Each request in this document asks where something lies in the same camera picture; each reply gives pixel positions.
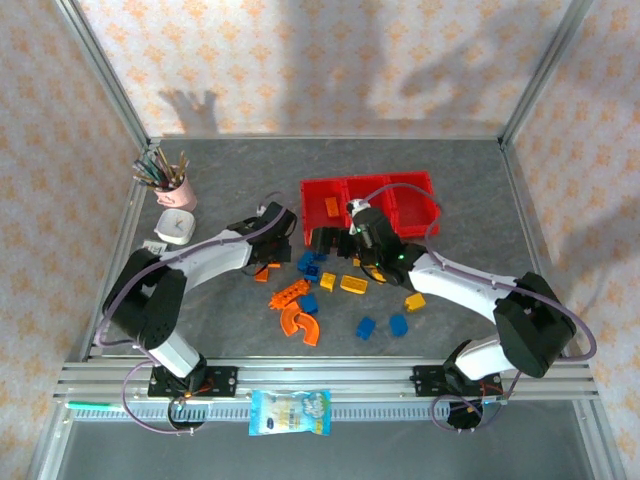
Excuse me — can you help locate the small orange lego brick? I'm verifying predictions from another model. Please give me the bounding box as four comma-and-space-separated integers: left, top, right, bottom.
253, 262, 282, 285

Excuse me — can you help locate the orange toothed lego rack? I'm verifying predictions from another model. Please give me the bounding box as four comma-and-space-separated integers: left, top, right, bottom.
269, 279, 311, 311

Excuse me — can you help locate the orange curved lego track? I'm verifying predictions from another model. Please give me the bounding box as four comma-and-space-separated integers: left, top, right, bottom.
293, 313, 322, 347
278, 305, 301, 337

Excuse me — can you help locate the pink pencil cup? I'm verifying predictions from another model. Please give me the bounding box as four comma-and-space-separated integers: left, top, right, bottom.
153, 172, 198, 212

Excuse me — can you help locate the thin aluminium crossbar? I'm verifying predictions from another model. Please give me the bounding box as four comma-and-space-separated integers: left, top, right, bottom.
147, 133, 504, 142

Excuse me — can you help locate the aluminium base beam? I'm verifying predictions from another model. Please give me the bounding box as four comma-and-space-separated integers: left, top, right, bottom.
54, 357, 599, 401

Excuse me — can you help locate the blue snack bag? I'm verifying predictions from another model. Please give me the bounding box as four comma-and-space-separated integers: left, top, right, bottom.
248, 388, 332, 437

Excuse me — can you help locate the green pen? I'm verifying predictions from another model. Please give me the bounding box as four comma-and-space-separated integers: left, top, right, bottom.
64, 399, 125, 412

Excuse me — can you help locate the aluminium side rail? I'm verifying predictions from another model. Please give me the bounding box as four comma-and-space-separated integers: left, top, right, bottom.
499, 143, 589, 362
79, 144, 151, 364

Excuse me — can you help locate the grey slotted cable duct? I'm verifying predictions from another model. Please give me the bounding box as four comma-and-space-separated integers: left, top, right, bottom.
122, 402, 501, 422

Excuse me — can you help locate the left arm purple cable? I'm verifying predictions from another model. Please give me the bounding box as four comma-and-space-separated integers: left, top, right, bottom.
94, 192, 301, 436

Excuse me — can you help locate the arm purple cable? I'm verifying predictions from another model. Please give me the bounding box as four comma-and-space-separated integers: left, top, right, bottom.
357, 184, 599, 432
94, 192, 301, 436

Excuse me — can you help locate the aluminium frame post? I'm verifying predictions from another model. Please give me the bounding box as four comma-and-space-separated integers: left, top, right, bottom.
53, 0, 154, 151
498, 0, 597, 149

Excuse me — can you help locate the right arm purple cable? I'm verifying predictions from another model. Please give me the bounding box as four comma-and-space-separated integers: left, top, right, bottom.
357, 184, 599, 432

